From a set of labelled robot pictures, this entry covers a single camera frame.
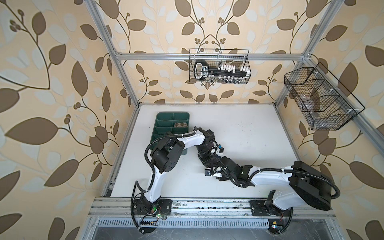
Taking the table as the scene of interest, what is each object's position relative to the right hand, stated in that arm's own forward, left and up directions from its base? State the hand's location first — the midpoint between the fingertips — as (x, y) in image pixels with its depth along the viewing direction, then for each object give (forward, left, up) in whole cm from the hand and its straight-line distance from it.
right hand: (216, 166), depth 87 cm
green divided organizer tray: (+12, +19, -3) cm, 23 cm away
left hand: (0, +3, 0) cm, 3 cm away
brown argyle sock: (+29, +21, +4) cm, 36 cm away
